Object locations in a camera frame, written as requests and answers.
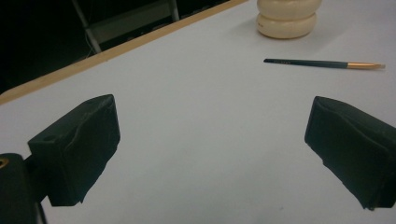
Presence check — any white metal stand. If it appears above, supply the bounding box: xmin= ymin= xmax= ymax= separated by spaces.
xmin=71 ymin=0 xmax=181 ymax=54

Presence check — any dark thin brush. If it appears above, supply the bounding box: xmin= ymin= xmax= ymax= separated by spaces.
xmin=262 ymin=58 xmax=387 ymax=70

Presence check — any cream ribbed brush holder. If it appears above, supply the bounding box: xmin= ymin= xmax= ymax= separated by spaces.
xmin=255 ymin=0 xmax=323 ymax=40

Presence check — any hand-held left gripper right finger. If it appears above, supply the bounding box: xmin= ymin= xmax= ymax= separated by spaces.
xmin=304 ymin=95 xmax=396 ymax=210

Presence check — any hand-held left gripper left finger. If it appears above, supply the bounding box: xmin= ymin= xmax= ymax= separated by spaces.
xmin=27 ymin=93 xmax=121 ymax=207

